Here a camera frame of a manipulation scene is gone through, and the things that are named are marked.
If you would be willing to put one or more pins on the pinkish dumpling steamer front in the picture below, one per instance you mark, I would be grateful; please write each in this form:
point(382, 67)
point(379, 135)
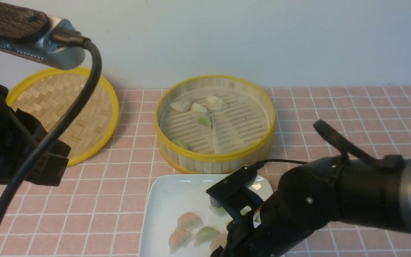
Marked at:
point(189, 221)

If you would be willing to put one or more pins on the green dumpling steamer middle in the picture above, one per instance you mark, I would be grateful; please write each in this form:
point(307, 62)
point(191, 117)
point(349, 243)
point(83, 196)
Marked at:
point(203, 120)

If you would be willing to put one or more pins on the pink dumpling plate lower-left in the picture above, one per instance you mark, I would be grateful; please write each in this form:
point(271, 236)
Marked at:
point(178, 239)

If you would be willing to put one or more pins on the white square ceramic plate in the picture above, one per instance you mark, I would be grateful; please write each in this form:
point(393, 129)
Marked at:
point(170, 197)

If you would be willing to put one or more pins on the white dumpling steamer centre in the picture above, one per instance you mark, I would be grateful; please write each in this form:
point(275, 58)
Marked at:
point(197, 109)

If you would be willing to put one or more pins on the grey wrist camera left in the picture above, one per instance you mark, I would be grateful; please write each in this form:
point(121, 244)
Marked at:
point(39, 37)

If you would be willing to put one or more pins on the yellow-rimmed bamboo steamer basket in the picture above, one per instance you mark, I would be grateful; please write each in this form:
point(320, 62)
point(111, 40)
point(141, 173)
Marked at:
point(187, 161)

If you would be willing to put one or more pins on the green dumpling plate lower-middle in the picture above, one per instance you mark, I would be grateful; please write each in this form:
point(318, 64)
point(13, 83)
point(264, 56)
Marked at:
point(204, 235)

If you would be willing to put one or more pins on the pale dumpling steamer top-left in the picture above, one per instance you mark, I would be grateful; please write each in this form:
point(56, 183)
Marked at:
point(181, 106)

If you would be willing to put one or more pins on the white dumpling steamer top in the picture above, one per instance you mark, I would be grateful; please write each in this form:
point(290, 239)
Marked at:
point(215, 103)

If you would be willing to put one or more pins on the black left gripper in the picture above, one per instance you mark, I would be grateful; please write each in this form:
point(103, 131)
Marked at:
point(20, 132)

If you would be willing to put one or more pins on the white dumpling steamer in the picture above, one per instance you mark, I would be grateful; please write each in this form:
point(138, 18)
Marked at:
point(197, 109)
point(215, 103)

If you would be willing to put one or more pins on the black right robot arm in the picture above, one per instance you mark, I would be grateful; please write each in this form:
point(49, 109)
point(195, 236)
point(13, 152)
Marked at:
point(374, 195)

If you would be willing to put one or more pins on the pink dumpling plate lower-right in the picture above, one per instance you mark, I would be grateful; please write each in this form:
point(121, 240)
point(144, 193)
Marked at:
point(219, 241)

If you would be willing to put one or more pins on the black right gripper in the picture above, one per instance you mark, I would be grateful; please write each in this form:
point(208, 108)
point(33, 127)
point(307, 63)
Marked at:
point(306, 200)

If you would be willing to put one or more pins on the yellow-rimmed woven bamboo lid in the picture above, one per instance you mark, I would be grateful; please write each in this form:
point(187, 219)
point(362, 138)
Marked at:
point(48, 94)

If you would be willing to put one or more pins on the green dumpling plate upper-left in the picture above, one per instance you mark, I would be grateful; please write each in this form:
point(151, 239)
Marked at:
point(218, 211)

